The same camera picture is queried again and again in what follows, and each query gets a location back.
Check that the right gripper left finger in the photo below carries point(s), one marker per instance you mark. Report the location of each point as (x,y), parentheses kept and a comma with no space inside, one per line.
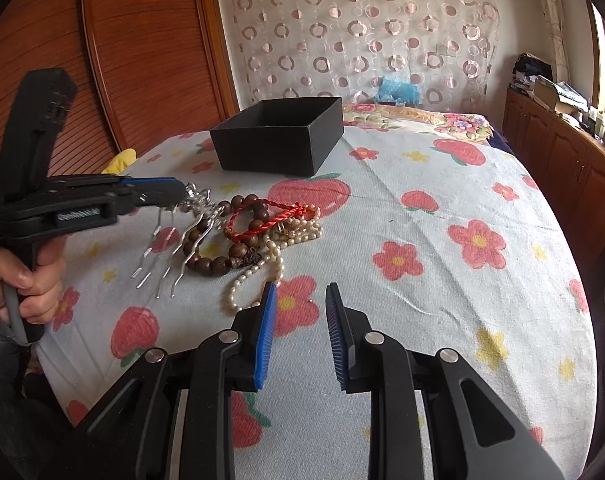
(256,325)

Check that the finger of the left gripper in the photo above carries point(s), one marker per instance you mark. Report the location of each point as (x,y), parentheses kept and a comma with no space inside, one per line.
(142,179)
(157,194)

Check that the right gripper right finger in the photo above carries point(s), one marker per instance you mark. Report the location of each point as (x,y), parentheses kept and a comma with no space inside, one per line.
(347,329)

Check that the silver ornate hair comb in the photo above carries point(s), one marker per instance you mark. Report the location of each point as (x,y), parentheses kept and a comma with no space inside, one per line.
(182,234)

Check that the grey left sleeve forearm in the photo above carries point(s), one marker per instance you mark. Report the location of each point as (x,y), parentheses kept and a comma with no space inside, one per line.
(19,456)

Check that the person's left hand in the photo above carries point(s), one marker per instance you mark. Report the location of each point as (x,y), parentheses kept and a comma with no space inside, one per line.
(40,288)

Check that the yellow plush toy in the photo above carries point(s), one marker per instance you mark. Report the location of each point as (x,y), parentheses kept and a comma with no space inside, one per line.
(121,162)

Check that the strawberry flower print sheet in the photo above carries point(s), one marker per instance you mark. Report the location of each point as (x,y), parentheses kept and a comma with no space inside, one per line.
(441,243)

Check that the black open cardboard box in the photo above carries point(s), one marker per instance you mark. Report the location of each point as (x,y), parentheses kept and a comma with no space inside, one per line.
(291,136)

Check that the wooden wardrobe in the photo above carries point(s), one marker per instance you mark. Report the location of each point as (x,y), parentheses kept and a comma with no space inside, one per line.
(145,70)

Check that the floral quilt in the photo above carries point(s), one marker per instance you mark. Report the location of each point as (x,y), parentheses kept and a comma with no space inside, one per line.
(472,128)

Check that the blue bubble wrap bag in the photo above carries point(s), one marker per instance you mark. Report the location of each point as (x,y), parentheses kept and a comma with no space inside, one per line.
(398,92)

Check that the wooden side cabinet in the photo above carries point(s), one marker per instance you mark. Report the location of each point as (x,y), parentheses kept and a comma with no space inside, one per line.
(568,166)

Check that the pink circle pattern curtain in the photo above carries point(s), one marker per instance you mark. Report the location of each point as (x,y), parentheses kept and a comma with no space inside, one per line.
(441,49)

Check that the clutter pile on cabinet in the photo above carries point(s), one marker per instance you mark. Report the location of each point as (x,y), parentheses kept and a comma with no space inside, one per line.
(533,77)

